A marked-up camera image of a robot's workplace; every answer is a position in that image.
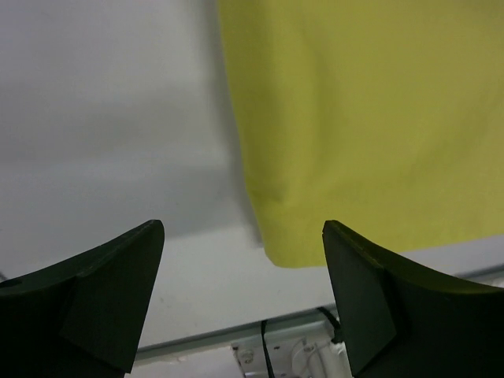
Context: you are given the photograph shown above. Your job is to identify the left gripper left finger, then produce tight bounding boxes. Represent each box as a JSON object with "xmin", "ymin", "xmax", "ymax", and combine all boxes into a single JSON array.
[{"xmin": 1, "ymin": 220, "xmax": 165, "ymax": 377}]

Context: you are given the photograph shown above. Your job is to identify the yellow trousers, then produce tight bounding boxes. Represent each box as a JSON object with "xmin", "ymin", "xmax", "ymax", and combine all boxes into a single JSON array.
[{"xmin": 218, "ymin": 1, "xmax": 503, "ymax": 268}]

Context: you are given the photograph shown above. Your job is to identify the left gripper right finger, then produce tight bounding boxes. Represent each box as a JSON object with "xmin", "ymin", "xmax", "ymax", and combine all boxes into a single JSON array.
[{"xmin": 322, "ymin": 220, "xmax": 503, "ymax": 377}]

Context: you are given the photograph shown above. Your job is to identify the aluminium table frame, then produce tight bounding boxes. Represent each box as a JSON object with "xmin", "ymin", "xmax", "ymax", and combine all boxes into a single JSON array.
[{"xmin": 132, "ymin": 309, "xmax": 350, "ymax": 377}]

